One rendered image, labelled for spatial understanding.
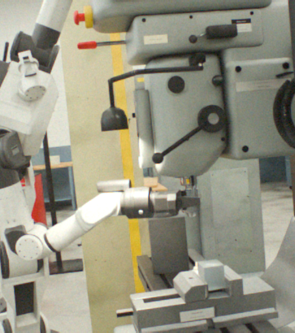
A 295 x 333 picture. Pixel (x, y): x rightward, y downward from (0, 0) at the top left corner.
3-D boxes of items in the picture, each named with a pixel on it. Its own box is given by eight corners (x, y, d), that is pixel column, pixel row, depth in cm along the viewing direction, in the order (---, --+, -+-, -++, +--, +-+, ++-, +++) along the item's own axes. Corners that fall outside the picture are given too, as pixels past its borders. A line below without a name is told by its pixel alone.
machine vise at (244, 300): (139, 340, 118) (134, 296, 117) (130, 318, 132) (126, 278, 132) (280, 317, 123) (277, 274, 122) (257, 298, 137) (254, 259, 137)
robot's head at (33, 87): (21, 105, 150) (26, 86, 143) (14, 78, 154) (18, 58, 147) (43, 103, 153) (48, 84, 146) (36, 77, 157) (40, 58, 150)
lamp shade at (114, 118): (97, 132, 137) (95, 108, 137) (122, 129, 141) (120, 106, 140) (107, 131, 131) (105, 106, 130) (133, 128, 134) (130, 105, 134)
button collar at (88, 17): (86, 25, 133) (83, 3, 133) (85, 30, 139) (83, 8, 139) (93, 25, 133) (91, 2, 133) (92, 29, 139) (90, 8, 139)
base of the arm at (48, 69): (4, 71, 173) (6, 58, 163) (17, 39, 177) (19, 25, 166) (45, 86, 177) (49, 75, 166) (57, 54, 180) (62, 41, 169)
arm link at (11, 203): (8, 266, 146) (-17, 194, 142) (19, 250, 159) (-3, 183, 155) (45, 258, 145) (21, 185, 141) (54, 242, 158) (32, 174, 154)
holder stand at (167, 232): (153, 274, 170) (148, 216, 168) (151, 258, 192) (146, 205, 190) (189, 271, 170) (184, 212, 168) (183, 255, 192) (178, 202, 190)
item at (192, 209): (198, 212, 140) (197, 192, 140) (182, 213, 141) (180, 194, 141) (200, 209, 145) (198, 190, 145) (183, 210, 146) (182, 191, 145)
